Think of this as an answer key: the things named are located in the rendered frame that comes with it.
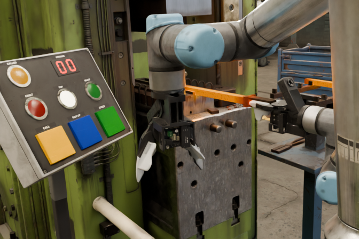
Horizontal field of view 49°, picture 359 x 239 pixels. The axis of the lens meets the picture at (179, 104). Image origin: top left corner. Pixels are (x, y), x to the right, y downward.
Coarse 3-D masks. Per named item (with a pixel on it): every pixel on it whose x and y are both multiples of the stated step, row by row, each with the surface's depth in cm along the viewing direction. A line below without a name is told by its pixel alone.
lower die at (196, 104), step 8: (136, 80) 175; (136, 88) 166; (144, 88) 161; (136, 96) 158; (144, 96) 153; (192, 96) 144; (200, 96) 146; (144, 104) 154; (184, 104) 142; (192, 104) 145; (200, 104) 147; (208, 104) 149; (184, 112) 143; (192, 112) 145; (200, 112) 148
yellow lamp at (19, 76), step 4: (12, 68) 90; (16, 68) 91; (20, 68) 92; (12, 72) 90; (16, 72) 91; (20, 72) 92; (24, 72) 92; (12, 76) 89; (16, 76) 90; (20, 76) 91; (24, 76) 92; (16, 80) 90; (20, 80) 91; (24, 80) 91
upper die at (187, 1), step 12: (132, 0) 147; (144, 0) 141; (156, 0) 135; (168, 0) 131; (180, 0) 134; (192, 0) 137; (204, 0) 140; (132, 12) 149; (144, 12) 142; (156, 12) 136; (168, 12) 132; (180, 12) 135; (192, 12) 138; (204, 12) 141
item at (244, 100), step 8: (192, 88) 146; (200, 88) 145; (208, 96) 139; (216, 96) 135; (224, 96) 132; (232, 96) 129; (240, 96) 127; (248, 96) 124; (256, 96) 124; (248, 104) 124
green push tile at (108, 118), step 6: (108, 108) 108; (114, 108) 110; (96, 114) 104; (102, 114) 106; (108, 114) 107; (114, 114) 109; (102, 120) 105; (108, 120) 106; (114, 120) 108; (120, 120) 110; (102, 126) 104; (108, 126) 105; (114, 126) 107; (120, 126) 109; (108, 132) 104; (114, 132) 106
